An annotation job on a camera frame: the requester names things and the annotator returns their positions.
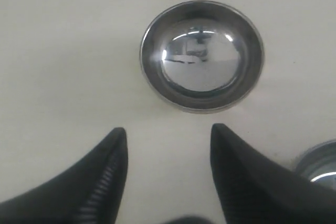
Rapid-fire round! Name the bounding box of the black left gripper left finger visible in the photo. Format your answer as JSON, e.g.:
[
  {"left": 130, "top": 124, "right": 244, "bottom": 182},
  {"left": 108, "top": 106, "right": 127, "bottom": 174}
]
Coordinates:
[{"left": 1, "top": 127, "right": 128, "bottom": 223}]

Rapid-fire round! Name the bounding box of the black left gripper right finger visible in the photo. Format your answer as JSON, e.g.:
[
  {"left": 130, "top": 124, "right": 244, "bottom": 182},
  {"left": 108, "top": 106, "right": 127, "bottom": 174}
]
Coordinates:
[{"left": 210, "top": 123, "right": 335, "bottom": 223}]

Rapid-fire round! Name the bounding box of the smooth stainless steel bowl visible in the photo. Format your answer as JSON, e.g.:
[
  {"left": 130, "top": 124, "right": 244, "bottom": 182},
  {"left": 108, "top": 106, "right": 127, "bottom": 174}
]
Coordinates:
[{"left": 293, "top": 139, "right": 335, "bottom": 190}]

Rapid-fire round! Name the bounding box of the ribbed stainless steel bowl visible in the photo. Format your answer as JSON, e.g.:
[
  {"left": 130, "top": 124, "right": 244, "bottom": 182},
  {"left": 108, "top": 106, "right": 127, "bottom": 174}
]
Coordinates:
[{"left": 139, "top": 0, "right": 265, "bottom": 113}]

